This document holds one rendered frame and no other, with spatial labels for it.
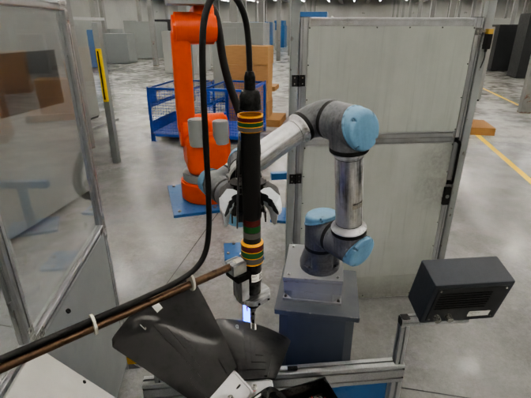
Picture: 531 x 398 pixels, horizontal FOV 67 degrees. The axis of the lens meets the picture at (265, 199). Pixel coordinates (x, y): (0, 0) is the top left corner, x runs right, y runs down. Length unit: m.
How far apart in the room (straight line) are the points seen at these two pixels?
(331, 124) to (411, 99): 1.63
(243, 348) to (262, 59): 7.73
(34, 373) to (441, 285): 1.07
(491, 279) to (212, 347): 0.90
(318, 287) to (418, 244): 1.75
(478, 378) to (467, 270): 1.57
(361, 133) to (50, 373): 0.91
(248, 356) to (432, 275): 0.63
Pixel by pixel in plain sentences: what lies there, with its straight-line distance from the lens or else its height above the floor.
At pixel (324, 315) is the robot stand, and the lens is 1.51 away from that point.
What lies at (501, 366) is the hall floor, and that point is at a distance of 3.08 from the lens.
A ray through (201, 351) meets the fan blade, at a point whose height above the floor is 1.33.
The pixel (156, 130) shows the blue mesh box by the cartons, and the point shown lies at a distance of 7.67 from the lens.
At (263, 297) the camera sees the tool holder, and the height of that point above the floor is 1.46.
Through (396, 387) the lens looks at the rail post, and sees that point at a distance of 1.67.
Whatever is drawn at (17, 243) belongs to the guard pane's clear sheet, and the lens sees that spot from 1.51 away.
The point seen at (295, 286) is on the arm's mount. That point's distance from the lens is 1.52.
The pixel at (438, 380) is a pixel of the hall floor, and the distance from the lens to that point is 2.83.
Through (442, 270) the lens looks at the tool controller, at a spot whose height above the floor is 1.24.
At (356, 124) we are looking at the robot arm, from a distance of 1.11.
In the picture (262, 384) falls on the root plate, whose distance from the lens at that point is 1.02.
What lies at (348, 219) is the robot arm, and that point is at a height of 1.39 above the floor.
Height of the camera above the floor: 1.95
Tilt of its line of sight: 23 degrees down
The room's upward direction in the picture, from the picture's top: straight up
